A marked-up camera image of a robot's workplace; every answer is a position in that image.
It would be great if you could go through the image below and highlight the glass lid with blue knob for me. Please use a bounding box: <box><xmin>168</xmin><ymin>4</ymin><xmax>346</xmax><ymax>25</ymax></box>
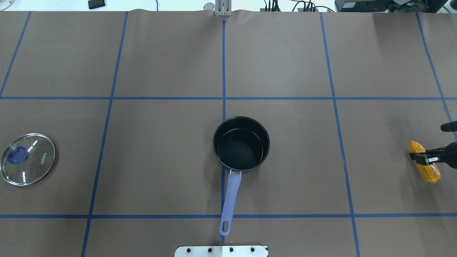
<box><xmin>0</xmin><ymin>133</ymin><xmax>56</xmax><ymax>186</ymax></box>

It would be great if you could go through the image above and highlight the small black box device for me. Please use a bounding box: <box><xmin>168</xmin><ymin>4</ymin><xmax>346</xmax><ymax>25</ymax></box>
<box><xmin>87</xmin><ymin>0</ymin><xmax>106</xmax><ymax>10</ymax></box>

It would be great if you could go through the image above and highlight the blue saucepan with long handle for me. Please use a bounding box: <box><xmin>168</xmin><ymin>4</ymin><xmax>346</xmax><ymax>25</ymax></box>
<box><xmin>212</xmin><ymin>116</ymin><xmax>270</xmax><ymax>236</ymax></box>

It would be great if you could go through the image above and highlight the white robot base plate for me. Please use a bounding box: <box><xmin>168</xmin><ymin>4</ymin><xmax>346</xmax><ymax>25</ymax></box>
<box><xmin>174</xmin><ymin>245</ymin><xmax>269</xmax><ymax>257</ymax></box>

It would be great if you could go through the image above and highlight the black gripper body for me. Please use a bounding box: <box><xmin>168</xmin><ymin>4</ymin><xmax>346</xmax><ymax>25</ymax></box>
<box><xmin>440</xmin><ymin>142</ymin><xmax>457</xmax><ymax>169</ymax></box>

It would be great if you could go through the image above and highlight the yellow corn cob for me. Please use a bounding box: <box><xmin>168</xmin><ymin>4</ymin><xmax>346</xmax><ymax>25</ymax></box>
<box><xmin>409</xmin><ymin>141</ymin><xmax>441</xmax><ymax>183</ymax></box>

